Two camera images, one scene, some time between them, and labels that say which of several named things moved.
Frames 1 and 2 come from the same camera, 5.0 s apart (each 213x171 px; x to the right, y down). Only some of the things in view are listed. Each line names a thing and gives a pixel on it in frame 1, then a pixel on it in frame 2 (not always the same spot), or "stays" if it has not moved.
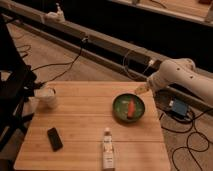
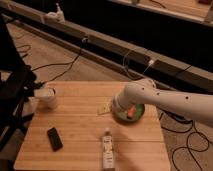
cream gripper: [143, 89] -> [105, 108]
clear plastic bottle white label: [108, 150] stays
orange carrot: [131, 109] stays
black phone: [55, 139] stays
